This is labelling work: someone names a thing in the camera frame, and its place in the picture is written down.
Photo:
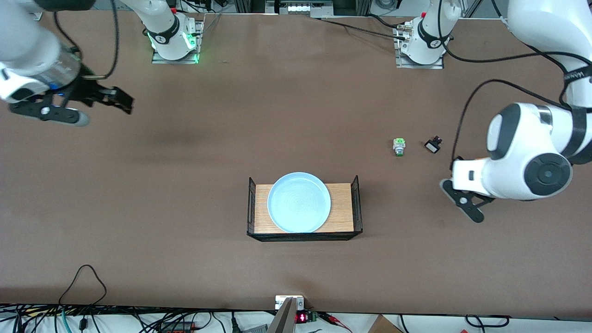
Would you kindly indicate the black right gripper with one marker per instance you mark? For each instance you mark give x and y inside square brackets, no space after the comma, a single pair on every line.
[87,91]

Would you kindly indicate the light blue round plate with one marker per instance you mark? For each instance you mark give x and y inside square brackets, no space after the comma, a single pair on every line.
[300,203]

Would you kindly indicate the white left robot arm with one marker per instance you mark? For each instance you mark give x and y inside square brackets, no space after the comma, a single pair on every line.
[522,157]

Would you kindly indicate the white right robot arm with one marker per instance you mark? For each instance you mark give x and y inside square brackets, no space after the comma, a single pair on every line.
[27,46]

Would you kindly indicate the wooden tray black mesh sides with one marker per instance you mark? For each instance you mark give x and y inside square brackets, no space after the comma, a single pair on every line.
[342,208]

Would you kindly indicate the grey metal bar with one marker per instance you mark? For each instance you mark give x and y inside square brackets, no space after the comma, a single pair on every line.
[283,321]

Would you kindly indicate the red digit display module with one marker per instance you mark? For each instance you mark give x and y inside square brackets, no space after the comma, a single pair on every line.
[303,317]

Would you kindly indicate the brown cardboard piece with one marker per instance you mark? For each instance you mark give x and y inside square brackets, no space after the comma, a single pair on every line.
[384,326]

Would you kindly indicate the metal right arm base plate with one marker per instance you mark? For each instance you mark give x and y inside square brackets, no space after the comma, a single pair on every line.
[159,60]

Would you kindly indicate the metal frame with light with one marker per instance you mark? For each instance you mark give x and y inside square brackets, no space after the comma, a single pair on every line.
[300,7]

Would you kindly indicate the silver mounting bracket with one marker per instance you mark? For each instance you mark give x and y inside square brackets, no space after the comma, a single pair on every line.
[282,301]

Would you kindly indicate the green push button switch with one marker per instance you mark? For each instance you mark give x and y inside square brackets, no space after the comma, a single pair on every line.
[399,146]

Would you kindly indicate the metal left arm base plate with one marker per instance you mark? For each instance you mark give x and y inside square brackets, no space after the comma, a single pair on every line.
[402,64]

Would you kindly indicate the small black switch part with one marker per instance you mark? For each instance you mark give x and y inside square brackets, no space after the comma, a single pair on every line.
[432,146]

